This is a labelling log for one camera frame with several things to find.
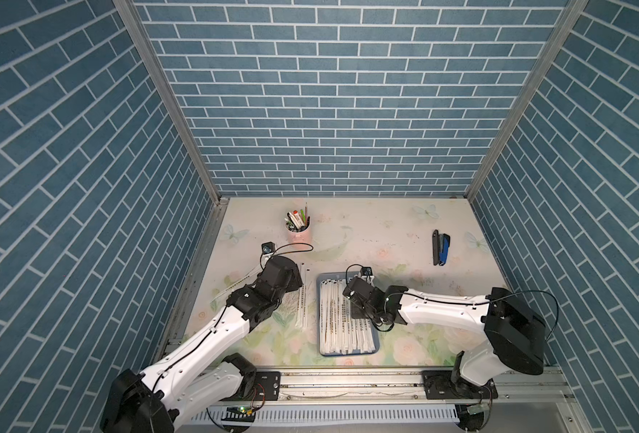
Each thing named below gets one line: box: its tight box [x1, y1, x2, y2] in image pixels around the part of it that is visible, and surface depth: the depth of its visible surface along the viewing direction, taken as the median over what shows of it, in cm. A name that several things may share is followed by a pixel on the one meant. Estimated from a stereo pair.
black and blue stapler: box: [432, 229, 451, 267], surface depth 104 cm
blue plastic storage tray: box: [315, 271, 380, 357], surface depth 84 cm
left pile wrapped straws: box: [295, 284, 308, 332], surface depth 89 cm
